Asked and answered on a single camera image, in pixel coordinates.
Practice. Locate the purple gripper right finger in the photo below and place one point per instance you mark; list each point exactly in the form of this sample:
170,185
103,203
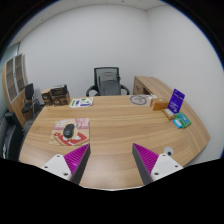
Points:
152,166

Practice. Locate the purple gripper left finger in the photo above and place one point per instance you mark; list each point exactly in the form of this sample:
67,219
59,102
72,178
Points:
70,166

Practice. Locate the black computer mouse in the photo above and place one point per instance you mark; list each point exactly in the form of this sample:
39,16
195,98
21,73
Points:
68,130

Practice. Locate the red patterned mouse pad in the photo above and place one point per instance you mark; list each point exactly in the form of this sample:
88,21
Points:
80,132

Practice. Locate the blue small box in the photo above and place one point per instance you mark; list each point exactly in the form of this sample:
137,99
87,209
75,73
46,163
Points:
177,123

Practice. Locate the yellow small box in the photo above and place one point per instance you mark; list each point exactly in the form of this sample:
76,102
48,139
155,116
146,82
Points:
169,114

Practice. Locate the green box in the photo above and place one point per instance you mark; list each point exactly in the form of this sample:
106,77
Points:
183,119

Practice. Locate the small wooden box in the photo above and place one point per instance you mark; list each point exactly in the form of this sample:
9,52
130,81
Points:
158,104

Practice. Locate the white green booklet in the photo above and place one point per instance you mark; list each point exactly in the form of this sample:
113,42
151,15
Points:
81,102

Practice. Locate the black leather sofa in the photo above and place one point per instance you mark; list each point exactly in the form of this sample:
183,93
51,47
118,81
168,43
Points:
11,137

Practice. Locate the dark brown box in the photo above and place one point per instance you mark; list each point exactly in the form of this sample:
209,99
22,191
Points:
60,95

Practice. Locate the purple standing card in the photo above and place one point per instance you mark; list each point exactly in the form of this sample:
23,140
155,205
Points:
176,101

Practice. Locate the black side chair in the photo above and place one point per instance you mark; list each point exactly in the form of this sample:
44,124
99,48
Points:
30,101

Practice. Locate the small brown box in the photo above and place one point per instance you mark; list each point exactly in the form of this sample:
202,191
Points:
46,96

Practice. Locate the wooden side cabinet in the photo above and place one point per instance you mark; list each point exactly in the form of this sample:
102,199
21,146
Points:
151,85

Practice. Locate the grey mesh office chair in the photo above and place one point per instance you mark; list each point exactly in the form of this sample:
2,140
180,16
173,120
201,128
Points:
107,82

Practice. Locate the wooden bookshelf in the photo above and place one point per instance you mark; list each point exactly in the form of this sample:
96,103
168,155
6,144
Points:
14,81

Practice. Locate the desk cable grommet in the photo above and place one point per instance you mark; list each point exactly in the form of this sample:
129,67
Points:
169,150

